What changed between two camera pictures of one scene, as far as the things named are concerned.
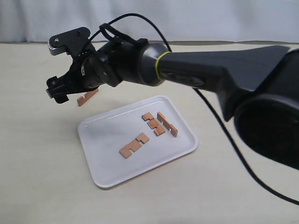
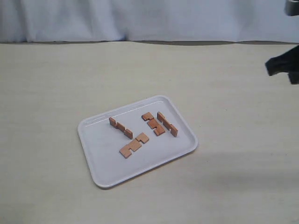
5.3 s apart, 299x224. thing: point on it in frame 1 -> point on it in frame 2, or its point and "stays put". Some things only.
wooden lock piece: (134, 145) stays put
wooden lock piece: (153, 123) stays put
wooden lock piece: (81, 100) -> (127, 133)
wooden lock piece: (173, 129) stays put
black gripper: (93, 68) -> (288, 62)
